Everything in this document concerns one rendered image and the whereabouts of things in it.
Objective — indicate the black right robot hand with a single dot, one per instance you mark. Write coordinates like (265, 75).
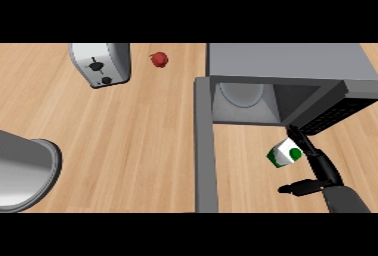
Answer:
(323, 168)

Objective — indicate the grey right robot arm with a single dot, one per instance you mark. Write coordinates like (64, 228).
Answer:
(346, 200)

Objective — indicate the white and green milk carton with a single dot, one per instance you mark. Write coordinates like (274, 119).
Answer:
(283, 155)

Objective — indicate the grey microwave door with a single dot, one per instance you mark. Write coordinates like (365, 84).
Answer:
(204, 146)

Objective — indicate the grey microwave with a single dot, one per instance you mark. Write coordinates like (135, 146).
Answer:
(290, 86)

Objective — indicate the red apple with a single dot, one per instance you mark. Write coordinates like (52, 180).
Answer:
(160, 59)

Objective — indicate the silver toaster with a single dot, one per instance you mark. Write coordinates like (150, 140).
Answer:
(103, 65)

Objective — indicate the silver steel sink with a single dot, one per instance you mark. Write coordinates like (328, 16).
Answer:
(24, 175)

